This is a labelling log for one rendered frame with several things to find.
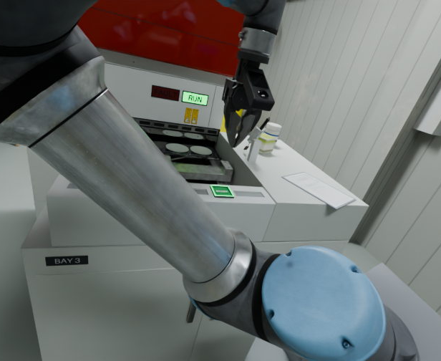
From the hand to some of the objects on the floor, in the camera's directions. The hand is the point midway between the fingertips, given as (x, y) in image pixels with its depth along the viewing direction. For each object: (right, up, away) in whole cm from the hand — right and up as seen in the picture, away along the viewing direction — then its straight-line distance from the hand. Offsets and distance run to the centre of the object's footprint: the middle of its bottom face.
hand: (235, 143), depth 61 cm
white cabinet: (-29, -84, +71) cm, 114 cm away
